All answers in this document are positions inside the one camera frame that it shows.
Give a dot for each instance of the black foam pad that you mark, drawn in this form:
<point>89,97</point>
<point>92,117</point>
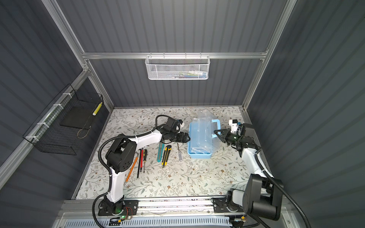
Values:
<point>79,118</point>

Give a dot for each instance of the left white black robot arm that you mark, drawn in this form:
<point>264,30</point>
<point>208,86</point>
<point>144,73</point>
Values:
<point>117,153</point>

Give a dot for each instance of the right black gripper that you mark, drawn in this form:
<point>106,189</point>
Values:
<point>227,132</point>

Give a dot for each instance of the white wire mesh basket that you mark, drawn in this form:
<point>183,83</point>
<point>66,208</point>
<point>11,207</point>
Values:
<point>159,69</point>

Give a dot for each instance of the yellow black utility knife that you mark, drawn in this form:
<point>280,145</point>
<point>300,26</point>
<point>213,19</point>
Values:
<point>166,155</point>

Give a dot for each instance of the white slotted cable duct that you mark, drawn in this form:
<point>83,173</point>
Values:
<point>166,222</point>

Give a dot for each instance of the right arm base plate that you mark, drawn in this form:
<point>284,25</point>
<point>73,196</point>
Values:
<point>220,205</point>

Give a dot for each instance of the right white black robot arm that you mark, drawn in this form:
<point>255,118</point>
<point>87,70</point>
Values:
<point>261,197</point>

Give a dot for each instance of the black yellow screwdriver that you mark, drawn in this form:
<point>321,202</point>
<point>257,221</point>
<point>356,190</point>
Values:
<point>144,159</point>

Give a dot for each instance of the orange pencil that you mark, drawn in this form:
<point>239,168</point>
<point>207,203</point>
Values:
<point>131,169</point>

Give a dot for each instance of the red handled hex key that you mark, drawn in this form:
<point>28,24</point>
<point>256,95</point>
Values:
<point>141,159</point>

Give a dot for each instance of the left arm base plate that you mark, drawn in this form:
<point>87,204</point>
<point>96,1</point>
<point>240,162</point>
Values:
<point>120,208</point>

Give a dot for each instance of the teal utility knife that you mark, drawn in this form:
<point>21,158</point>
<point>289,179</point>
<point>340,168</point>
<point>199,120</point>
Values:
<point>160,152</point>

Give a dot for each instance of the markers in white basket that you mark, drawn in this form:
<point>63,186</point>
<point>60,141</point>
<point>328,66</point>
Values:
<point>195,74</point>

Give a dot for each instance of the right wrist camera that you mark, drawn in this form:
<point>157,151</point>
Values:
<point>234,125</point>

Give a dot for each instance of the clear tool box lid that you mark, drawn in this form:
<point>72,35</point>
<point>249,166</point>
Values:
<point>206,140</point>

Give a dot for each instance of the blue plastic tool box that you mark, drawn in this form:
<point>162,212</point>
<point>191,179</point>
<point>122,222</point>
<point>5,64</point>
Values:
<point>193,151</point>

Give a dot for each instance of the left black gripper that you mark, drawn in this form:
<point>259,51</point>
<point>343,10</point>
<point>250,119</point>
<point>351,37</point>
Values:
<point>184,140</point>

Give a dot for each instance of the black wire mesh basket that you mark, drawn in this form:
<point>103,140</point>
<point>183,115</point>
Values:
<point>63,128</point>

